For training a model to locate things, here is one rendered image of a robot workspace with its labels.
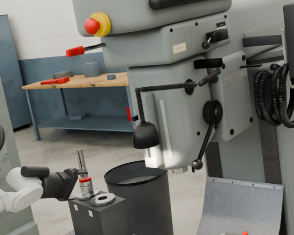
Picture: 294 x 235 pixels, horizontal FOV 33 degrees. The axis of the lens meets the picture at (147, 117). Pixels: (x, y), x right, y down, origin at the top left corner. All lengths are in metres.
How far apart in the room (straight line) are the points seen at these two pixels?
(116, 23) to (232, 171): 0.86
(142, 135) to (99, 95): 6.48
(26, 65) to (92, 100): 1.62
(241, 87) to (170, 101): 0.31
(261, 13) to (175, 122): 0.57
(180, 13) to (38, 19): 7.19
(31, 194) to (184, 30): 0.69
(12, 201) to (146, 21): 0.71
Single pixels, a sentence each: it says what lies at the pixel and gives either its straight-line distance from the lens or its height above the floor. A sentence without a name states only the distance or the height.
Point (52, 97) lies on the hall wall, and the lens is 8.57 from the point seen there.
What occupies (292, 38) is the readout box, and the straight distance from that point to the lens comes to 1.45.
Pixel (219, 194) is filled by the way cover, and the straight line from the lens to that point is 1.91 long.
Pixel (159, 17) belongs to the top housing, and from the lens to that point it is 1.23.
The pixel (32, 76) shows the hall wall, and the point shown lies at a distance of 8.84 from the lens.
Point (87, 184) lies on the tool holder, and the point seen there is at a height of 1.18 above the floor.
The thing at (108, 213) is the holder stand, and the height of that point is 1.11.
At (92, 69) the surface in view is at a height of 1.00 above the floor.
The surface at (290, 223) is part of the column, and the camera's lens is 1.86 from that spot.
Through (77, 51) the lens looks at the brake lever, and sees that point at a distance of 1.31.
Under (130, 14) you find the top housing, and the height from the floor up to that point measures 1.77.
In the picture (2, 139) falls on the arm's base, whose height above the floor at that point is 1.50.
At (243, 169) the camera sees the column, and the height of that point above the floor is 1.15.
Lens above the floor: 1.79
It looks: 13 degrees down
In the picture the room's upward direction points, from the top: 10 degrees counter-clockwise
